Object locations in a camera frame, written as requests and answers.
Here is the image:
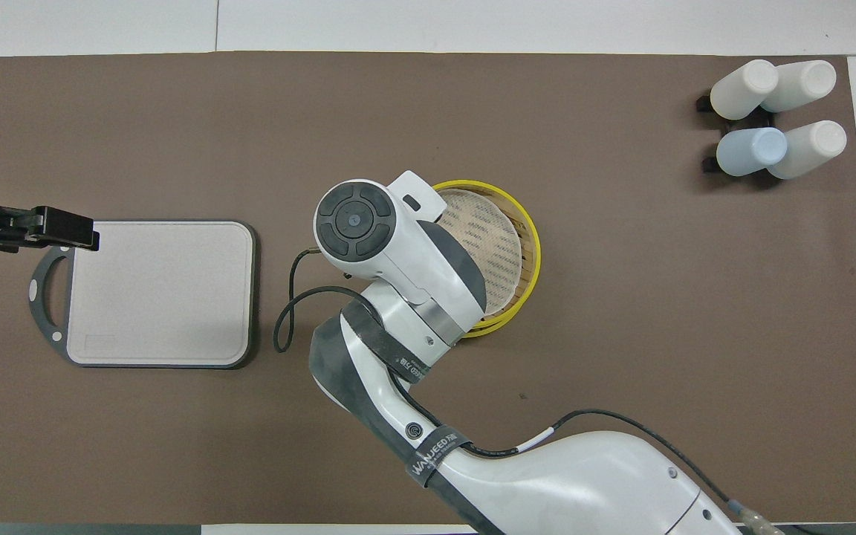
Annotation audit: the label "yellow bamboo steamer tier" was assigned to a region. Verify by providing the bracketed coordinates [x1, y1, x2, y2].
[432, 180, 542, 340]

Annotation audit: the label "beige perforated steamer liner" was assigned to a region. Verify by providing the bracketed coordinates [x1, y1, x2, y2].
[439, 189, 524, 317]

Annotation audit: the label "grey cutting board black rim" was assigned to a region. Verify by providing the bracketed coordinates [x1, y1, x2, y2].
[28, 219, 258, 370]

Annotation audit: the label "brown table mat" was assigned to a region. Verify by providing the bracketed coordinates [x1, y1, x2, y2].
[0, 51, 856, 525]

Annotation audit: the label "black cup rack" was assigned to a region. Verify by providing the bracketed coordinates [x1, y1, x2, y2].
[695, 89, 779, 176]

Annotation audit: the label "light blue plastic cup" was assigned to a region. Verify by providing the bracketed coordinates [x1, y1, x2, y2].
[716, 127, 788, 178]

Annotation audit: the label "white cup blue rim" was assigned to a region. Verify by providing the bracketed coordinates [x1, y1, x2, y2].
[761, 59, 837, 114]

